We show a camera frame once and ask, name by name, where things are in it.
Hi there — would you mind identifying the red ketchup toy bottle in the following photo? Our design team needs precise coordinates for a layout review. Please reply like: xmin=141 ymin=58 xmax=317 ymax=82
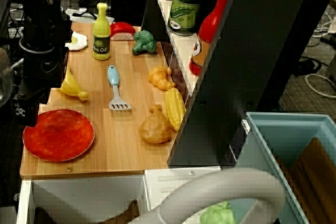
xmin=188 ymin=0 xmax=232 ymax=77

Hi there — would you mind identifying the yellow toy banana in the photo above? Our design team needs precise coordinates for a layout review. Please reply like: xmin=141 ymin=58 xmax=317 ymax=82
xmin=58 ymin=66 xmax=90 ymax=102

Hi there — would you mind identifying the orange toy croissant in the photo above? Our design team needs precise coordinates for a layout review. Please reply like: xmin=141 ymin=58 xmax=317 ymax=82
xmin=148 ymin=65 xmax=177 ymax=91

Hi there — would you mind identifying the white toy kitchen sink counter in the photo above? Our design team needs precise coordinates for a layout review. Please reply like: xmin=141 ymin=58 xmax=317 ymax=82
xmin=16 ymin=119 xmax=253 ymax=224

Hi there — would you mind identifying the red round plate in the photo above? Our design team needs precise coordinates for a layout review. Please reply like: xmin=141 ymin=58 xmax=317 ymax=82
xmin=23 ymin=109 xmax=96 ymax=163

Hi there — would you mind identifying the green peas toy can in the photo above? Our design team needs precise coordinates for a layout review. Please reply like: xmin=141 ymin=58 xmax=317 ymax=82
xmin=167 ymin=0 xmax=206 ymax=37

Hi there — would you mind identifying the grey toy faucet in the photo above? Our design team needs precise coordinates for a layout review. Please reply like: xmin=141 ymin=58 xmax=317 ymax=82
xmin=125 ymin=168 xmax=287 ymax=224

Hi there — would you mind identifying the yellow toy corn cob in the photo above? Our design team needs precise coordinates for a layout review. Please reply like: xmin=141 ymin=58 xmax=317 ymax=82
xmin=164 ymin=87 xmax=187 ymax=132

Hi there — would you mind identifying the dark tile backsplash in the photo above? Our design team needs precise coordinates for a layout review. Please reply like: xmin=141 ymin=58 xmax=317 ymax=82
xmin=160 ymin=40 xmax=196 ymax=106

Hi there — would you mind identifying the dark toy kitchen frame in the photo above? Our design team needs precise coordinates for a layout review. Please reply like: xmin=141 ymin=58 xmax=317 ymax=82
xmin=141 ymin=0 xmax=317 ymax=167

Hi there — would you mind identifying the light green toy vegetable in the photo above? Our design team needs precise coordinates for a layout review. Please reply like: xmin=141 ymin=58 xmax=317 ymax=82
xmin=199 ymin=200 xmax=236 ymax=224

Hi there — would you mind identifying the toy fried egg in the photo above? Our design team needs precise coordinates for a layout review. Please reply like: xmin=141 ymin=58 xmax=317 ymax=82
xmin=64 ymin=31 xmax=88 ymax=52

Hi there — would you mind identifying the green toy broccoli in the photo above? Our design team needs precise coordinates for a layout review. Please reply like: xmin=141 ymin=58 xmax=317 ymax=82
xmin=131 ymin=30 xmax=158 ymax=56

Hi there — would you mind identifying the blue plastic bin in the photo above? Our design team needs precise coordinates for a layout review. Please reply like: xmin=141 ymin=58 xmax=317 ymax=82
xmin=234 ymin=111 xmax=336 ymax=224

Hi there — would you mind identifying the brown toy chicken drumstick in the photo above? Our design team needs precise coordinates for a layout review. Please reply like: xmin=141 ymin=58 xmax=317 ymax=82
xmin=138 ymin=104 xmax=173 ymax=144

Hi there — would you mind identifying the white floor cable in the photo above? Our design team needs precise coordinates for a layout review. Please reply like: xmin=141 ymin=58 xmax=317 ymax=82
xmin=305 ymin=72 xmax=336 ymax=97

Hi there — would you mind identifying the blue handled grey toy spatula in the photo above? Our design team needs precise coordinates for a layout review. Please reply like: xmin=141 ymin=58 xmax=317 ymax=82
xmin=107 ymin=65 xmax=133 ymax=111

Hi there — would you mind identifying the green olive oil toy bottle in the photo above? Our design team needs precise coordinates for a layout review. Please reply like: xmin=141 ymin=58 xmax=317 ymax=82
xmin=92 ymin=2 xmax=111 ymax=61

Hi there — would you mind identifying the brown cardboard piece in bin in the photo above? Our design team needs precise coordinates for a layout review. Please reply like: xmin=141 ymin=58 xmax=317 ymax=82
xmin=272 ymin=136 xmax=336 ymax=224

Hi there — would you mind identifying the white kitchen shelf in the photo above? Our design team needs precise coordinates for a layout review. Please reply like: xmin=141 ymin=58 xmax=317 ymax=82
xmin=151 ymin=0 xmax=208 ymax=98

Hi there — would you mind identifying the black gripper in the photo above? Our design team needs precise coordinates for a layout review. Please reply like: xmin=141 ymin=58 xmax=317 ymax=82
xmin=11 ymin=46 xmax=70 ymax=127

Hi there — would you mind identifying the red white toy sushi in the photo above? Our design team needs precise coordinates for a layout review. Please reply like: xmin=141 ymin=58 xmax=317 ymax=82
xmin=109 ymin=22 xmax=137 ymax=42

